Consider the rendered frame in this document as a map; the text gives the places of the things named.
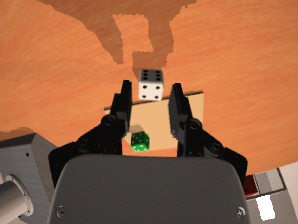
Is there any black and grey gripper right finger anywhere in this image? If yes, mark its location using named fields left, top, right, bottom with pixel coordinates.
left=168, top=83, right=248, bottom=188

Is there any tan mat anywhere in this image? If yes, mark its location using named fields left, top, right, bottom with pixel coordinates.
left=124, top=91, right=204, bottom=151

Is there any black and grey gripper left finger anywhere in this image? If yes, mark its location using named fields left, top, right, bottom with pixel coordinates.
left=48, top=80, right=132, bottom=189

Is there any white die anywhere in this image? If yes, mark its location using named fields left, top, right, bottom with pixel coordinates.
left=139, top=69, right=164, bottom=100

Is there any green die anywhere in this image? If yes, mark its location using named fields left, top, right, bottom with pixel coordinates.
left=130, top=131, right=150, bottom=152

